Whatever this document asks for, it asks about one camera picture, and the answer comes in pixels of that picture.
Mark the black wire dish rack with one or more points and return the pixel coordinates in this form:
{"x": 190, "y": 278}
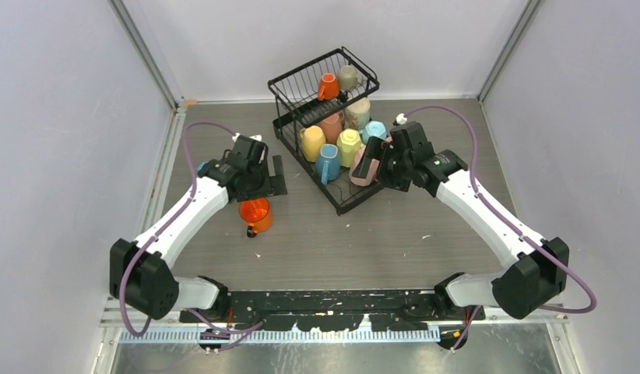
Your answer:
{"x": 298, "y": 107}

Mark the salmon pink mug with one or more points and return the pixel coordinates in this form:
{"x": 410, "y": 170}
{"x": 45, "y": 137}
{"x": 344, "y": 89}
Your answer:
{"x": 332, "y": 126}

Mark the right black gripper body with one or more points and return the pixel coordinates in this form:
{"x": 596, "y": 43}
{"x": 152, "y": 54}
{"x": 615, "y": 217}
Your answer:
{"x": 393, "y": 170}

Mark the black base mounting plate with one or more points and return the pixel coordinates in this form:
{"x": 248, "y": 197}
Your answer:
{"x": 332, "y": 311}

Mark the light blue faceted mug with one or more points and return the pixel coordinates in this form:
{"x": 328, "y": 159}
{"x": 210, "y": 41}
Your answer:
{"x": 373, "y": 129}

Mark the beige grey cup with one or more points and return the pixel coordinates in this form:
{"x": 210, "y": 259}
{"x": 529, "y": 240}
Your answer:
{"x": 349, "y": 78}

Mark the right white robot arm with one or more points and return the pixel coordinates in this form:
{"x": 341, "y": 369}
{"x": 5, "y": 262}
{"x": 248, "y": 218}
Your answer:
{"x": 530, "y": 274}

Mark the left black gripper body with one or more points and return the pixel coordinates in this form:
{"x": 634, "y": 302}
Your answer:
{"x": 259, "y": 182}

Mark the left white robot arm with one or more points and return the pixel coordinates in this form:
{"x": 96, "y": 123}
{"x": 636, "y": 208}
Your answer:
{"x": 141, "y": 269}

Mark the small blue toy block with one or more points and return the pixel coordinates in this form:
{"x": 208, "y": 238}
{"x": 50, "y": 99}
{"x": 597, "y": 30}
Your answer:
{"x": 200, "y": 167}

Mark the large orange mug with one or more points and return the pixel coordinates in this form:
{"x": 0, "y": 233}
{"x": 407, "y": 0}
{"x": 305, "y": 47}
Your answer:
{"x": 257, "y": 215}

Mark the yellow-green faceted mug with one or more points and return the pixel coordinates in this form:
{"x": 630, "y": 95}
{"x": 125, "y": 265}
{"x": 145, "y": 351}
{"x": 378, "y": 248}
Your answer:
{"x": 348, "y": 143}

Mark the cream floral mug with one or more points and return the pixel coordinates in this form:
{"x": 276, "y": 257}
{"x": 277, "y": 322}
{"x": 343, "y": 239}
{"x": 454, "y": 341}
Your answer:
{"x": 357, "y": 115}

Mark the yellow mug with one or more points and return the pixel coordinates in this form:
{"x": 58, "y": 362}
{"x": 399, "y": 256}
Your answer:
{"x": 312, "y": 140}

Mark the small orange cup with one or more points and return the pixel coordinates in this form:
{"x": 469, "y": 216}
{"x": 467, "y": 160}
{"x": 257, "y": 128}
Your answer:
{"x": 328, "y": 87}

